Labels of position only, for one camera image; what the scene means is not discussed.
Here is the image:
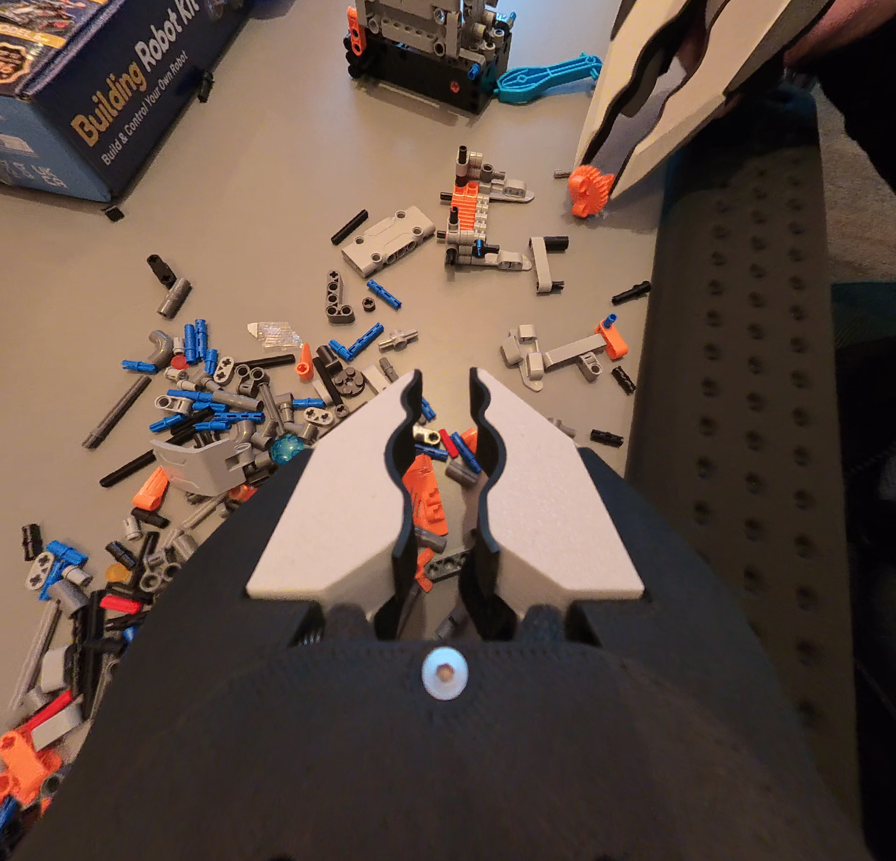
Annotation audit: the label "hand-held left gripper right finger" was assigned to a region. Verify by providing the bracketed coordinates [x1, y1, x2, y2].
[457, 367, 645, 642]

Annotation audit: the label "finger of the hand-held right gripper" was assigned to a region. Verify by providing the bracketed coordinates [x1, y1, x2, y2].
[608, 0, 800, 203]
[574, 0, 704, 175]

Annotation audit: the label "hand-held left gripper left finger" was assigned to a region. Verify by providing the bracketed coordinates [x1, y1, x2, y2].
[245, 368, 424, 641]

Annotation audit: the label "pile of building pieces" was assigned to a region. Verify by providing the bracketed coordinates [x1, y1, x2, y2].
[0, 319, 491, 848]

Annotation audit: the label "orange gear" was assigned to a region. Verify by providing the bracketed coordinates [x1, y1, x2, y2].
[567, 165, 618, 220]

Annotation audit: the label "person's right hand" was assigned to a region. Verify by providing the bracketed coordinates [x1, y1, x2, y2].
[787, 0, 896, 68]

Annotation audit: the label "teal brick separator tool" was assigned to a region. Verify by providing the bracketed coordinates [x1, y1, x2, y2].
[493, 53, 603, 106]

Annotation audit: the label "grey beam assembly orange end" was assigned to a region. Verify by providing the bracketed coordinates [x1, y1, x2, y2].
[500, 313, 629, 395]

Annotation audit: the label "small clear plastic piece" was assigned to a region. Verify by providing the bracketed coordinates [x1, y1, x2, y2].
[247, 319, 303, 351]

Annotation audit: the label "black dimpled pad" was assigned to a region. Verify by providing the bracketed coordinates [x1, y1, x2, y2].
[625, 88, 865, 855]

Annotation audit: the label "dark grey angled beam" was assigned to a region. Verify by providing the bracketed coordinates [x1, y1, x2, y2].
[325, 270, 356, 325]

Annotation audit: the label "partly built robot model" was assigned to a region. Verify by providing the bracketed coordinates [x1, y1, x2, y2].
[343, 0, 515, 117]

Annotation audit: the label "dark grey axle rod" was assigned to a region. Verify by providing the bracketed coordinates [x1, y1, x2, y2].
[83, 375, 153, 451]

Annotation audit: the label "grey crank beam black pins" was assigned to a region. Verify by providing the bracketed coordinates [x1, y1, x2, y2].
[528, 235, 569, 295]

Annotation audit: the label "orange grey tread assembly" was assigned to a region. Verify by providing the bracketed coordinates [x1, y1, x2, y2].
[439, 145, 536, 271]

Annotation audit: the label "grey rectangular panel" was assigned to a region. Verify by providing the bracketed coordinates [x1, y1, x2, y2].
[341, 205, 436, 278]

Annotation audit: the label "blue robot kit box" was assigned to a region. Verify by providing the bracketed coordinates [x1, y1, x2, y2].
[0, 0, 254, 204]

